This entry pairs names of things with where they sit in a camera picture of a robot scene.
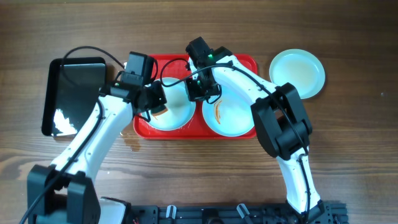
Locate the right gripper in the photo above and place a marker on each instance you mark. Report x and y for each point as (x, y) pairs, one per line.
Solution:
(197, 90)

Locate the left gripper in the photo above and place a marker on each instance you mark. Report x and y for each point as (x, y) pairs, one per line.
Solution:
(157, 101)

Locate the green orange sponge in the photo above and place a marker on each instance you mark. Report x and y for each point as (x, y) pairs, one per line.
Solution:
(158, 110)

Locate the light blue plate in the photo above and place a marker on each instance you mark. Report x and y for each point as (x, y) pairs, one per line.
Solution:
(301, 69)
(229, 115)
(179, 109)

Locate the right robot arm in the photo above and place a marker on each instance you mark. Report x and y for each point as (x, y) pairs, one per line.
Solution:
(280, 120)

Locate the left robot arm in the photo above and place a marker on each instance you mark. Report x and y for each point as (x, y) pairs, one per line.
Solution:
(64, 192)

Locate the red plastic tray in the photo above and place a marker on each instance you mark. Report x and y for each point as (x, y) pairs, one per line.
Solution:
(196, 128)

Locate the black water tray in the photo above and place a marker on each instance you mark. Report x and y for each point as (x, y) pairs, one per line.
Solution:
(71, 94)

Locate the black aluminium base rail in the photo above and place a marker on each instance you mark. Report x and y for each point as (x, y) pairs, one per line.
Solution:
(278, 213)

